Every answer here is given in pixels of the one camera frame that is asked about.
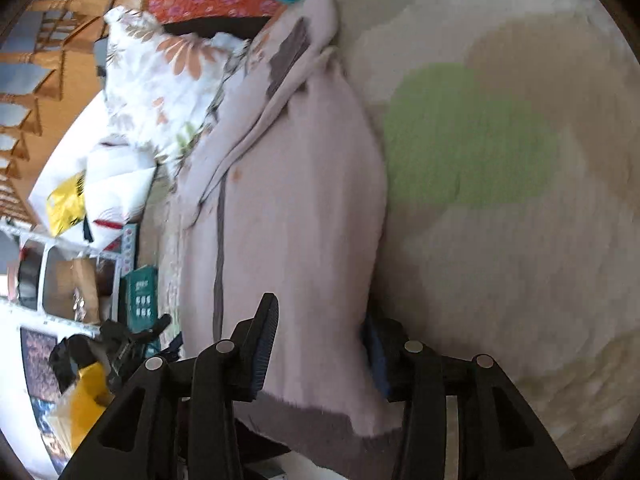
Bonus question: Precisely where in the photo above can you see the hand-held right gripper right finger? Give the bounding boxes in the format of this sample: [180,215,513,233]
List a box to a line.
[361,317,576,480]

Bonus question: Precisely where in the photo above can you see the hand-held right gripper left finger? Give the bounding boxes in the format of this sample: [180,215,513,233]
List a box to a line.
[59,292,280,480]

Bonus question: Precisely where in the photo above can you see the pale pink garment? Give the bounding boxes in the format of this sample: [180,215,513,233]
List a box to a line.
[162,0,406,480]

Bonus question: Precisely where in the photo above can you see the green box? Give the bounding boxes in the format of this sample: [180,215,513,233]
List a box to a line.
[122,266,160,333]

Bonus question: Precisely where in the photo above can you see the black plastic bag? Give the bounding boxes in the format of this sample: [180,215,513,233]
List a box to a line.
[48,335,101,393]

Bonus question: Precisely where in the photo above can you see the cardboard box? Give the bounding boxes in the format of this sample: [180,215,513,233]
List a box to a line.
[44,259,101,325]

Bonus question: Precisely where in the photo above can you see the white metal shelf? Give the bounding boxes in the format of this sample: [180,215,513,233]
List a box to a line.
[0,220,138,333]

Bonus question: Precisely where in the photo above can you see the yellow plastic bag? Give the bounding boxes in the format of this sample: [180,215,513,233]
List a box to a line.
[46,172,87,237]

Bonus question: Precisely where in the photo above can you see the white plastic bags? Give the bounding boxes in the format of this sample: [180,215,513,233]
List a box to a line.
[30,135,158,256]

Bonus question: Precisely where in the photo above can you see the cream fleece blanket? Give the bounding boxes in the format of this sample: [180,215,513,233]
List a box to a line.
[320,0,638,468]

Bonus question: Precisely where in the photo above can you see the white floral pillow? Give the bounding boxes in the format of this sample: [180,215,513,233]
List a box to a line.
[102,6,251,181]

